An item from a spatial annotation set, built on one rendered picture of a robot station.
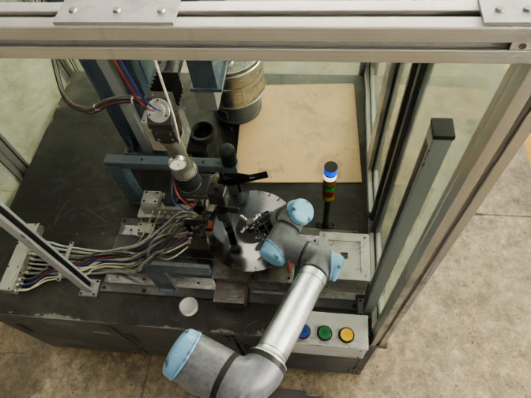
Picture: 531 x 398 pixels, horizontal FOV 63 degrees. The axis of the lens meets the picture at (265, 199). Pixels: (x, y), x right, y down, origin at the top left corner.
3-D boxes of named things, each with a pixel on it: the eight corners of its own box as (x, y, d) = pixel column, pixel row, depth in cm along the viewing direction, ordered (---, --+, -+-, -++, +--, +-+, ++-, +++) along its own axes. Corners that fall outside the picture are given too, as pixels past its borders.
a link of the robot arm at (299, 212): (285, 215, 117) (299, 190, 120) (269, 223, 127) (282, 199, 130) (307, 231, 119) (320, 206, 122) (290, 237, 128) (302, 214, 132)
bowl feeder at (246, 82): (271, 87, 221) (266, 26, 191) (265, 133, 205) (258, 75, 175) (212, 85, 225) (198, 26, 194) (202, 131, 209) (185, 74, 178)
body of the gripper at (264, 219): (247, 224, 142) (261, 217, 131) (267, 212, 146) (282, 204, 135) (259, 244, 142) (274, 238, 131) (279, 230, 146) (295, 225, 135)
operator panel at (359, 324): (362, 327, 155) (367, 315, 142) (363, 359, 149) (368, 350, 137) (284, 321, 158) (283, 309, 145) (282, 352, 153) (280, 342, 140)
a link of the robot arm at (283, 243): (293, 265, 113) (311, 230, 117) (256, 249, 116) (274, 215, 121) (295, 275, 120) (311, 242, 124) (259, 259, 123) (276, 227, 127)
